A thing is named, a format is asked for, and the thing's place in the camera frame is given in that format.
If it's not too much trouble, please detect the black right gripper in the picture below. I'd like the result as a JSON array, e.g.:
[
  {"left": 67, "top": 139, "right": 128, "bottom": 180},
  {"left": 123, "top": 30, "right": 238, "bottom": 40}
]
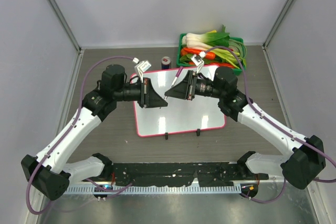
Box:
[{"left": 165, "top": 70, "right": 224, "bottom": 101}]

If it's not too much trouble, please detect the left aluminium frame post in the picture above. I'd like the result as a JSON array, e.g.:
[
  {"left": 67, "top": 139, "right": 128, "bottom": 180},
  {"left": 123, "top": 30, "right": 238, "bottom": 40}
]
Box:
[{"left": 31, "top": 0, "right": 82, "bottom": 52}]

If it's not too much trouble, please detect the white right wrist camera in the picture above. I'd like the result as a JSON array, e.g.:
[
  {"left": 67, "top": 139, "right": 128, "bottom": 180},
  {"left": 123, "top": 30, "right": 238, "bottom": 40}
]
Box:
[{"left": 191, "top": 51, "right": 206, "bottom": 74}]

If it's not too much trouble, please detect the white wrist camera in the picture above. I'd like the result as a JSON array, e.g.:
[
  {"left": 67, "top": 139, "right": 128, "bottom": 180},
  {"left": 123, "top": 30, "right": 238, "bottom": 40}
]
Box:
[
  {"left": 191, "top": 51, "right": 206, "bottom": 74},
  {"left": 132, "top": 58, "right": 151, "bottom": 82}
]

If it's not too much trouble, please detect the red bull can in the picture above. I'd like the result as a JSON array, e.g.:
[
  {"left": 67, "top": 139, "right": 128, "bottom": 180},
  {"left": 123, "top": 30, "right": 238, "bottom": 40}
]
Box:
[{"left": 161, "top": 57, "right": 171, "bottom": 70}]

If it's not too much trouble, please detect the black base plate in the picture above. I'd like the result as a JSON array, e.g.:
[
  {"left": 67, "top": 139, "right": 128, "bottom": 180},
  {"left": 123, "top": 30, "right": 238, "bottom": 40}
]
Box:
[{"left": 81, "top": 162, "right": 259, "bottom": 187}]

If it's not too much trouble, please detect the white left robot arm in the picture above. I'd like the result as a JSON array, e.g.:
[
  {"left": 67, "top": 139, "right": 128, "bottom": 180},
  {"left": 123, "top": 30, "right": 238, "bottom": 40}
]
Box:
[{"left": 21, "top": 61, "right": 167, "bottom": 201}]

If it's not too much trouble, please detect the right aluminium frame post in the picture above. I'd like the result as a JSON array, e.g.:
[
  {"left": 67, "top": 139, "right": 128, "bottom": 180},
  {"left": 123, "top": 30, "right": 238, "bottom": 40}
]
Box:
[{"left": 263, "top": 0, "right": 296, "bottom": 49}]

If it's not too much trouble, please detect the aluminium frame post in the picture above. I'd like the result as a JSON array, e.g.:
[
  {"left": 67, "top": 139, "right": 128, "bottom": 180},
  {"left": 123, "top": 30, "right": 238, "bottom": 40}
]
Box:
[
  {"left": 263, "top": 0, "right": 296, "bottom": 49},
  {"left": 31, "top": 0, "right": 82, "bottom": 52}
]

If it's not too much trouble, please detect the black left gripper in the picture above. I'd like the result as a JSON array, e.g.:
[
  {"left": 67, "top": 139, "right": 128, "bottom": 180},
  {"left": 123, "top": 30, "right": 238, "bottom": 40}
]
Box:
[{"left": 114, "top": 77, "right": 167, "bottom": 108}]

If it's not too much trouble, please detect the green onion bunch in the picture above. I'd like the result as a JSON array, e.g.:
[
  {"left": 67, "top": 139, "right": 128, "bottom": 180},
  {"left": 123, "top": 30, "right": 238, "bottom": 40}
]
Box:
[{"left": 202, "top": 39, "right": 247, "bottom": 69}]

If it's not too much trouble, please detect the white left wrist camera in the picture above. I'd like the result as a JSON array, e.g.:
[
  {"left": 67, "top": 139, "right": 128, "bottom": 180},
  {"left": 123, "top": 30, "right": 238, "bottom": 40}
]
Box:
[{"left": 132, "top": 58, "right": 151, "bottom": 82}]

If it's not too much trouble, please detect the bok choy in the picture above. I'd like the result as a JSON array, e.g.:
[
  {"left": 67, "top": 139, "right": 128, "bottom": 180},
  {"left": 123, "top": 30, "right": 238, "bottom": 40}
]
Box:
[{"left": 181, "top": 26, "right": 230, "bottom": 50}]

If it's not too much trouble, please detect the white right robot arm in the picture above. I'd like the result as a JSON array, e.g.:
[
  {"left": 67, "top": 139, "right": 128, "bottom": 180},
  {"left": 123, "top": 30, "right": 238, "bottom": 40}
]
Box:
[{"left": 165, "top": 67, "right": 326, "bottom": 189}]

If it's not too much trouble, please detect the green plastic tray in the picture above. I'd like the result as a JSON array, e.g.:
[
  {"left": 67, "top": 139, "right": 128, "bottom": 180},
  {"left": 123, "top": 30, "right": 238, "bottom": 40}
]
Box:
[{"left": 176, "top": 34, "right": 246, "bottom": 76}]

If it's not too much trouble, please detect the purple capped marker pen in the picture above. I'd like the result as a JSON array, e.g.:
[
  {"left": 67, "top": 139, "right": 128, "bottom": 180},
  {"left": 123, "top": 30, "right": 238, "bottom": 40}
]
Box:
[{"left": 170, "top": 66, "right": 184, "bottom": 88}]

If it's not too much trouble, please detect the orange carrot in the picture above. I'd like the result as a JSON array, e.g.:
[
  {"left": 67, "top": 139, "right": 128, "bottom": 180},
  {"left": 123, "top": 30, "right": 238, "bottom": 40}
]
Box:
[{"left": 180, "top": 47, "right": 216, "bottom": 60}]

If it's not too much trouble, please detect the white slotted cable duct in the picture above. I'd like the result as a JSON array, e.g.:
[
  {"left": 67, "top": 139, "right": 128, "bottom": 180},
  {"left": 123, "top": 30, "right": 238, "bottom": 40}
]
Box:
[{"left": 64, "top": 184, "right": 242, "bottom": 195}]

